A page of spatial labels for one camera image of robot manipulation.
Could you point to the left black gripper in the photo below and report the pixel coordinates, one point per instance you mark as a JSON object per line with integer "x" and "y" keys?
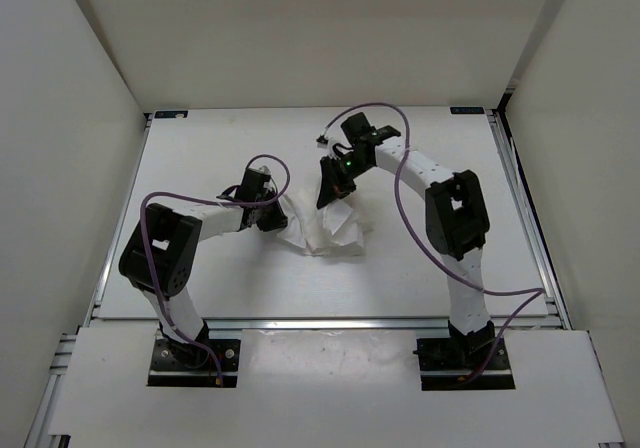
{"x": 278, "y": 220}

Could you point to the white pleated skirt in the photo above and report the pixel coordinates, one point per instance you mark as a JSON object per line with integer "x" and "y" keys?
{"x": 337, "y": 230}

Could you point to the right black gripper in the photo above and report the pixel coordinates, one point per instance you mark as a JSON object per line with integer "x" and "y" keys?
{"x": 333, "y": 185}

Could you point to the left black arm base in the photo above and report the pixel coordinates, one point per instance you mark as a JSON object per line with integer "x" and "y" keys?
{"x": 177, "y": 365}

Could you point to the aluminium table edge rail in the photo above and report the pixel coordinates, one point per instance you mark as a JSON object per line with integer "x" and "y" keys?
{"x": 402, "y": 323}

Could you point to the left blue corner sticker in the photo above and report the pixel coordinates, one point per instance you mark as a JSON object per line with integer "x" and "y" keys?
{"x": 171, "y": 114}

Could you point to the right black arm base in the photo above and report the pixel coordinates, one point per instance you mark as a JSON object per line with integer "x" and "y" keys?
{"x": 443, "y": 367}

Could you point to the right blue corner sticker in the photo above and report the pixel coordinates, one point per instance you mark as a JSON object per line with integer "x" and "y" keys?
{"x": 466, "y": 110}

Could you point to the blue corner sticker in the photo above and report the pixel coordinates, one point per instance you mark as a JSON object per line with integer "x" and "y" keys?
{"x": 466, "y": 110}
{"x": 171, "y": 114}

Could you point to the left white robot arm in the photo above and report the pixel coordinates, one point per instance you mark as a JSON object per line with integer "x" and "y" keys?
{"x": 158, "y": 258}

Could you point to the white foam front board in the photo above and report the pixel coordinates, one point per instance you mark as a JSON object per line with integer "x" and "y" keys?
{"x": 346, "y": 389}

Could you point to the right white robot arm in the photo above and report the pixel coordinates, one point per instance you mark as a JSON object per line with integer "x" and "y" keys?
{"x": 456, "y": 218}

